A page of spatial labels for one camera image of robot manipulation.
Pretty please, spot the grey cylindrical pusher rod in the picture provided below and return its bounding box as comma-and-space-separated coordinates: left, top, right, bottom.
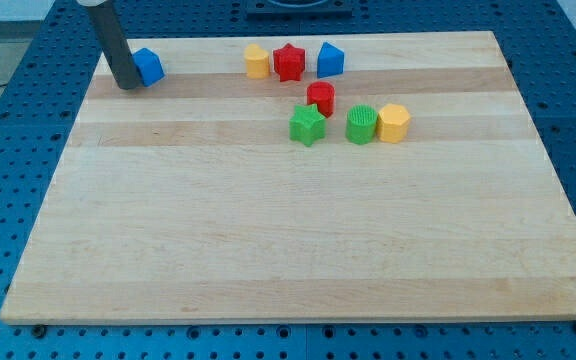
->
77, 0, 142, 90

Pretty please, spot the blue cube block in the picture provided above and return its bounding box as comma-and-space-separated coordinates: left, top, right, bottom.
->
133, 48, 165, 87

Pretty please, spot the blue triangle block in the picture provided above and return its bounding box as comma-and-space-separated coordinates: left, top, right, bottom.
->
317, 42, 345, 78

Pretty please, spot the yellow heart block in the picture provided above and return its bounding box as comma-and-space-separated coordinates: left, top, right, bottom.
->
244, 43, 270, 79

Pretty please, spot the red star block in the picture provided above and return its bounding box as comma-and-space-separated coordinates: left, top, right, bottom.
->
273, 43, 306, 82

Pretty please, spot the green star block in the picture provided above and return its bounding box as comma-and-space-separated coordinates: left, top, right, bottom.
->
289, 104, 326, 147

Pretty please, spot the red cylinder block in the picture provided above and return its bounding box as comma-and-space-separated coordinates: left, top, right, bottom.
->
306, 81, 335, 118

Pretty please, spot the green cylinder block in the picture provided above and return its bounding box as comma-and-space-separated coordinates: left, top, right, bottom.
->
345, 104, 378, 145

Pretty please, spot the yellow hexagon block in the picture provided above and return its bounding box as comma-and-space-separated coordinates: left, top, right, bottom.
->
376, 104, 411, 143

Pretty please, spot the wooden board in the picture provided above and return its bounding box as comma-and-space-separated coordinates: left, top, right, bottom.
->
0, 31, 576, 325

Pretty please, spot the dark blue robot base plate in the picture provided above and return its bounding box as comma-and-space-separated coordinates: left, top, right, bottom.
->
243, 0, 353, 19

